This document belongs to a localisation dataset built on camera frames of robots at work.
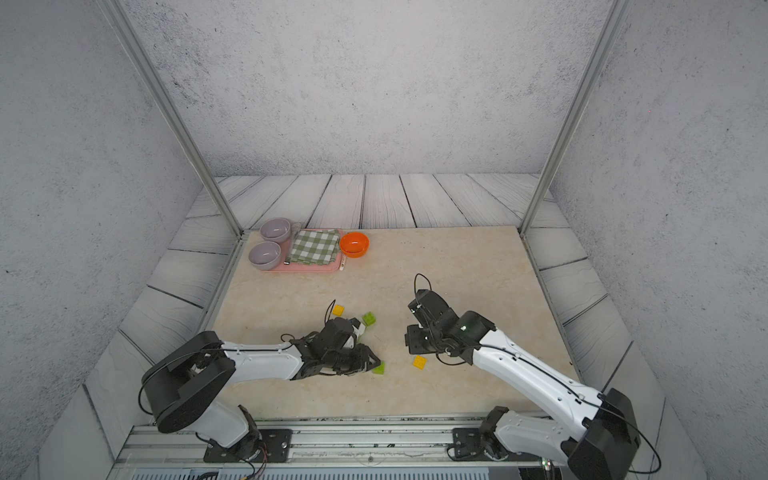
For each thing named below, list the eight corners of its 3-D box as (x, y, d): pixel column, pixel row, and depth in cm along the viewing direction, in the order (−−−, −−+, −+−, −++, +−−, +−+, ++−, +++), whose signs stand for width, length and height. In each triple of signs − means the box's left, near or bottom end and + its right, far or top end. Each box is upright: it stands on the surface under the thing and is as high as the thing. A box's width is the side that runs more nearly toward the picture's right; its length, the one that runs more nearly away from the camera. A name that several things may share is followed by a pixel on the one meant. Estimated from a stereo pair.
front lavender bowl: (250, 272, 110) (244, 261, 105) (258, 252, 117) (252, 241, 112) (281, 272, 110) (276, 261, 105) (287, 252, 116) (283, 241, 112)
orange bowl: (340, 257, 114) (339, 250, 111) (343, 238, 120) (342, 231, 117) (368, 257, 114) (367, 250, 111) (369, 238, 120) (369, 231, 117)
